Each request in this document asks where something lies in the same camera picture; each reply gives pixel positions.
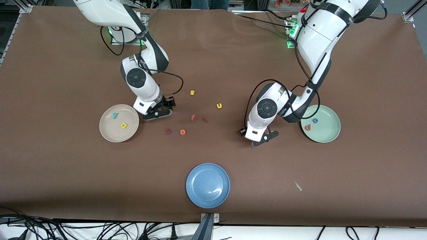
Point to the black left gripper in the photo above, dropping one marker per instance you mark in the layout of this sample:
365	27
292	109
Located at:
243	133

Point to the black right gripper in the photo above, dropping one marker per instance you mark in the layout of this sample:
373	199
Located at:
165	103

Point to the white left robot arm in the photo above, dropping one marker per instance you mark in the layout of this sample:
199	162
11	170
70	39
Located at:
317	36

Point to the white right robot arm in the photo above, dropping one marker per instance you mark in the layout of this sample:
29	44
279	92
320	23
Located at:
141	83

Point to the blue plate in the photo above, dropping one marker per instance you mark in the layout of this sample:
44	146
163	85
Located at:
207	185

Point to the beige brown plate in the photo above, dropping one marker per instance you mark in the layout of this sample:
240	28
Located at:
113	131

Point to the white paper scrap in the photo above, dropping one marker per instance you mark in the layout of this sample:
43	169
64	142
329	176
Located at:
298	186

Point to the green plate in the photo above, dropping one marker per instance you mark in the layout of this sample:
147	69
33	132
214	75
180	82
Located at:
325	130

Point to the person in blue jeans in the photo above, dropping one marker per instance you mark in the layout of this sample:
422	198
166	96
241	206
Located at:
210	3

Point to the orange dried flowers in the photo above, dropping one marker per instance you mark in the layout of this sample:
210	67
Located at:
287	2

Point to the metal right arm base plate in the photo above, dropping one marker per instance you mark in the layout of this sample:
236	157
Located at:
115	41

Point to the grey metal camera mount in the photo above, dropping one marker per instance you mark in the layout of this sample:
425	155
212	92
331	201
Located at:
207	225

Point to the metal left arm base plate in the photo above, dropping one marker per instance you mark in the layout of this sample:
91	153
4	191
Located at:
290	45

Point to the aluminium frame profile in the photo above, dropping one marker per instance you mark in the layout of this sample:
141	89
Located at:
412	12

